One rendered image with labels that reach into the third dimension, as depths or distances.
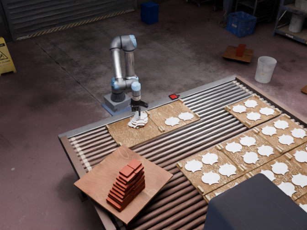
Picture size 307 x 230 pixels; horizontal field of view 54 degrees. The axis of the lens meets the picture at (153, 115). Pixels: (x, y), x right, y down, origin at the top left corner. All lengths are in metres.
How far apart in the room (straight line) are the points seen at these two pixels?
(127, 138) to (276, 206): 2.27
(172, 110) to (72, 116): 1.95
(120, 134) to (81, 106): 2.06
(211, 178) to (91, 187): 0.89
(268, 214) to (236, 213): 0.04
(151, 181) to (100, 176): 0.37
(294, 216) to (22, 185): 3.47
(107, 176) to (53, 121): 2.38
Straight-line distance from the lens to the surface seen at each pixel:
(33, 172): 3.85
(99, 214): 2.15
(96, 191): 2.15
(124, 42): 2.75
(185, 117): 2.85
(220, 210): 0.41
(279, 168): 2.58
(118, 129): 2.73
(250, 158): 2.58
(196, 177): 2.36
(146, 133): 2.68
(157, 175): 2.21
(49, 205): 3.49
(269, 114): 3.09
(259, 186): 0.45
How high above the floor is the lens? 2.73
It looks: 39 degrees down
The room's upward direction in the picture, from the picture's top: 1 degrees clockwise
